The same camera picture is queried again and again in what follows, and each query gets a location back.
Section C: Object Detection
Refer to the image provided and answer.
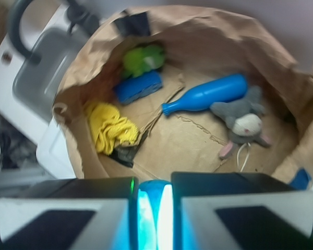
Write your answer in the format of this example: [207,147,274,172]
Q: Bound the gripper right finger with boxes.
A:
[171,172,313,249]

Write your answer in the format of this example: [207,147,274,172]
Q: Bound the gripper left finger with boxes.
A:
[0,177,138,249]

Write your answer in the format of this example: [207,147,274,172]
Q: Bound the blue tape piece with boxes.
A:
[289,168,312,190]

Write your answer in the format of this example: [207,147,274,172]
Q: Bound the white toy sink counter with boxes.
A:
[0,2,107,180]

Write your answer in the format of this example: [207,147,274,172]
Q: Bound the yellow cloth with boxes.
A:
[83,102,139,155]

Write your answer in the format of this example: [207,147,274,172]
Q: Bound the grey plush bunny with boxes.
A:
[210,86,271,159]

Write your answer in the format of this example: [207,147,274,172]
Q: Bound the blue plastic bottle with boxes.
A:
[162,74,248,116]

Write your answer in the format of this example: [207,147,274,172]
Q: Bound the blue sponge block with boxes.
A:
[113,71,163,105]

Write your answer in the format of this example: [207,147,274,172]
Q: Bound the grey toy sink basin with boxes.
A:
[13,28,88,122]

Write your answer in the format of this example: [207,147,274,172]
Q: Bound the green plush toy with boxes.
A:
[122,44,165,79]

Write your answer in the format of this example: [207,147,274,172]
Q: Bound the brown paper bag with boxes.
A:
[53,5,313,183]

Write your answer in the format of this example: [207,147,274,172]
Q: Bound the black toy faucet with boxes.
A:
[7,0,100,65]

